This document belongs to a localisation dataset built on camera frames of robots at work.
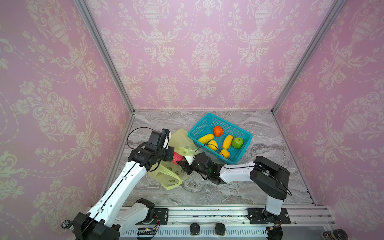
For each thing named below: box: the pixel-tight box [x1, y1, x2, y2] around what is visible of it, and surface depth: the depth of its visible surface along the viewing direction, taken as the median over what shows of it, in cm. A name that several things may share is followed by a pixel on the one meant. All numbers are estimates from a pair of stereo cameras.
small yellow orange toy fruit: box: [219, 149, 230, 159], surface depth 92 cm
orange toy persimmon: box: [213, 125, 224, 137], surface depth 105 cm
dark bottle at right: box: [321, 228, 349, 240], surface depth 64 cm
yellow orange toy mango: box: [222, 134, 233, 150], surface depth 100 cm
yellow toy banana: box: [198, 134, 214, 144], surface depth 102 cm
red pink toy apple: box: [172, 152, 184, 165], surface depth 82 cm
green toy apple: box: [231, 137, 244, 149], surface depth 98 cm
